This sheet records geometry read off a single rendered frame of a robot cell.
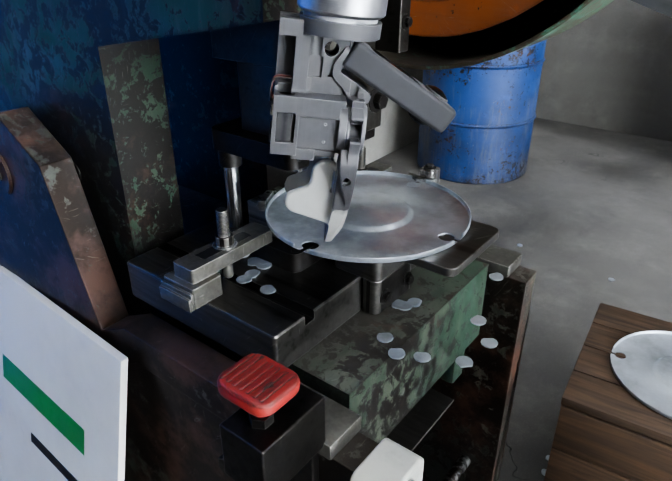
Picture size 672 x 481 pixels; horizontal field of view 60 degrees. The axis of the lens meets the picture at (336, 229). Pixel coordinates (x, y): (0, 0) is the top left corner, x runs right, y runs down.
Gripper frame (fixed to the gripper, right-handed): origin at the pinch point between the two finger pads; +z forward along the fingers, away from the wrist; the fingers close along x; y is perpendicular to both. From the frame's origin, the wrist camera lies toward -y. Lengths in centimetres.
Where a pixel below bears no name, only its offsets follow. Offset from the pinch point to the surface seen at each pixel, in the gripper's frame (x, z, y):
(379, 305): -16.4, 20.1, -10.0
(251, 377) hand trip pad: 8.3, 12.3, 7.2
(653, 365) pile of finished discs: -36, 44, -73
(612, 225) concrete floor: -164, 72, -142
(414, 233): -15.8, 7.9, -12.7
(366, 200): -25.6, 8.1, -7.4
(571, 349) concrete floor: -84, 78, -89
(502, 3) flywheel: -46, -19, -28
